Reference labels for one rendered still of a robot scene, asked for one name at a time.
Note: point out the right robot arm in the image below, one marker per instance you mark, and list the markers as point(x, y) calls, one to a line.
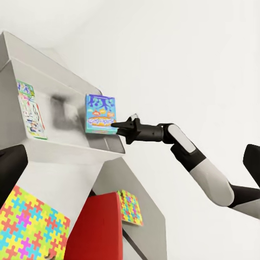
point(215, 184)

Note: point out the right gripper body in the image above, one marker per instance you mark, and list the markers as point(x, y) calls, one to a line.
point(141, 132)

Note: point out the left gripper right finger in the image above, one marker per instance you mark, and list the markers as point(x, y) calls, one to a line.
point(251, 161)

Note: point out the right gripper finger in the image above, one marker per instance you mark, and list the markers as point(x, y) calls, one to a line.
point(129, 125)
point(124, 132)

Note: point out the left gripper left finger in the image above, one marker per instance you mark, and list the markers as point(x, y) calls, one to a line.
point(13, 162)

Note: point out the board game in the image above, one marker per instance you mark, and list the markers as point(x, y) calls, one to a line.
point(32, 114)
point(100, 113)

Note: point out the jigsaw puzzle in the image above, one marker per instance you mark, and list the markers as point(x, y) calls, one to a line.
point(130, 211)
point(30, 229)

